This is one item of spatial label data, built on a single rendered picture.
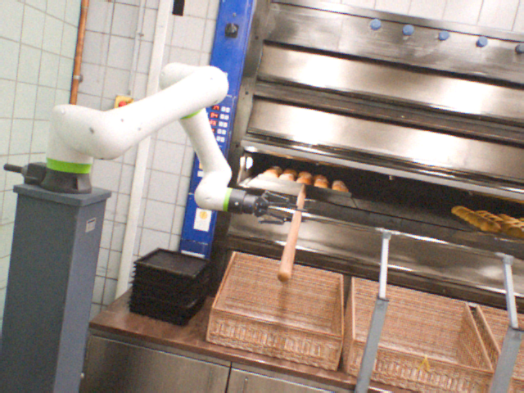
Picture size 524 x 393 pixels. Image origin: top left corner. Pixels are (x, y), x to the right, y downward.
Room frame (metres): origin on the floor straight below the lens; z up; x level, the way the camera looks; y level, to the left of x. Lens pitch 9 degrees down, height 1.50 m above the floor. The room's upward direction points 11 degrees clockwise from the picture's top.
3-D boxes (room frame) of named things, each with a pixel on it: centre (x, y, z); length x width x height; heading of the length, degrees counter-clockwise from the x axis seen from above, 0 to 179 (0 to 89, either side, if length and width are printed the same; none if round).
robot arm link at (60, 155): (1.43, 0.57, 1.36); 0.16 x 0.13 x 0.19; 52
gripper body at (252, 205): (1.83, 0.01, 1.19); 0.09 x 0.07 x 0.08; 85
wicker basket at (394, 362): (2.05, -0.76, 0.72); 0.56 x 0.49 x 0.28; 84
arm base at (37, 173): (1.44, 0.64, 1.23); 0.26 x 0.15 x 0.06; 85
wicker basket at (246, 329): (2.10, -0.18, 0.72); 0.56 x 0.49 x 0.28; 86
